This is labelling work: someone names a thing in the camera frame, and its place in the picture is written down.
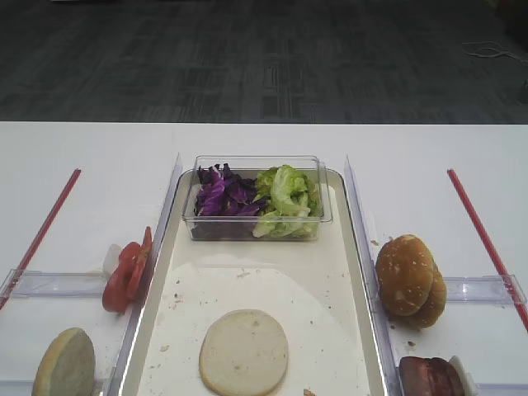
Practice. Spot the rear sesame bun top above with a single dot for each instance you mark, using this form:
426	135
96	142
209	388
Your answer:
434	306

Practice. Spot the purple cabbage leaves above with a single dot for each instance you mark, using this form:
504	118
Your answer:
225	193

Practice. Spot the rear meat patty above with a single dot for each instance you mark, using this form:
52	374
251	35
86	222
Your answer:
443	378

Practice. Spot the left upper clear cross divider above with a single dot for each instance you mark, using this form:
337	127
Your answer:
29	284

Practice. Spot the green lettuce leaves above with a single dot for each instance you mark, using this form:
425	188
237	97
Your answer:
288	192

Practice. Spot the front tomato slice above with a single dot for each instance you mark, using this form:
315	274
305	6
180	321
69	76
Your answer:
114	298

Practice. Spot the white metal tray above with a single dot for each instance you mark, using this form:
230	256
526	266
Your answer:
291	314

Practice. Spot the clear plastic container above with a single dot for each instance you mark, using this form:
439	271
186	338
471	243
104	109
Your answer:
249	167

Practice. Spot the left red tape strip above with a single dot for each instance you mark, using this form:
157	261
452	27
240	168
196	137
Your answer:
37	240

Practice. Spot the rear tomato slice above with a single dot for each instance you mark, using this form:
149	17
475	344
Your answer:
146	245

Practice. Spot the red tape strip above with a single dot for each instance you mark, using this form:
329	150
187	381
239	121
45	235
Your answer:
37	240
488	244

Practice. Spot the white stopper by tomatoes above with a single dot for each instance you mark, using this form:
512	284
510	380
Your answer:
111	260

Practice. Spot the right long clear divider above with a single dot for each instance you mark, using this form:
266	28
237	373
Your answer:
379	324

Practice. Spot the right upper clear cross divider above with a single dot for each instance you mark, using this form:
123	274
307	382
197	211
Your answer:
498	289

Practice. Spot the clear cross divider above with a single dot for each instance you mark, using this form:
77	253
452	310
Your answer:
29	284
498	289

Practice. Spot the white stopper by patties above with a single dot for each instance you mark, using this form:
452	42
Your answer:
468	385

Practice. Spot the bun half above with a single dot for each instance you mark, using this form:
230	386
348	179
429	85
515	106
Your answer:
67	367
244	352

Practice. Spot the right red tape strip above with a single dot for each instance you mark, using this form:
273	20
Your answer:
488	244

